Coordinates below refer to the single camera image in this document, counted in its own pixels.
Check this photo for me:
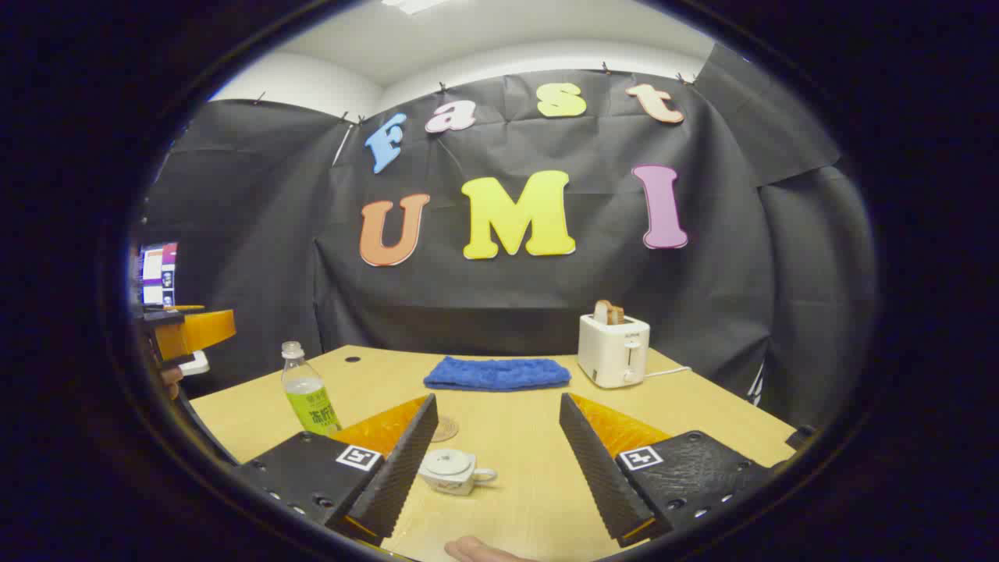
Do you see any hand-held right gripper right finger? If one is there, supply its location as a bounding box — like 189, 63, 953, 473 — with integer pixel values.
559, 393, 775, 549

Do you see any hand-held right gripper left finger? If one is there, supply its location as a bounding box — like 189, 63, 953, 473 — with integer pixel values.
234, 393, 439, 547

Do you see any white teacup lid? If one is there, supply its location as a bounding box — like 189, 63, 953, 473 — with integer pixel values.
421, 449, 473, 478

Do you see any white floral teacup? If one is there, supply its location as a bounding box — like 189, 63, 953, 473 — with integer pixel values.
418, 449, 498, 496

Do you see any clear green-label water bottle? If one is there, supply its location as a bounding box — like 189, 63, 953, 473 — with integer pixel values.
281, 341, 343, 436

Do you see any computer monitor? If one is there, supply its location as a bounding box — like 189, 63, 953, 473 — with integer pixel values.
140, 242, 179, 307

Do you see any white toaster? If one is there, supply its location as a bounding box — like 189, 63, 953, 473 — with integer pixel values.
578, 314, 651, 389

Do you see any blue towel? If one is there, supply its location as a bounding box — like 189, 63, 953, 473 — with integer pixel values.
423, 356, 572, 392

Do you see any black backdrop cloth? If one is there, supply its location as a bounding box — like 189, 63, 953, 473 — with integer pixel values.
137, 43, 879, 430

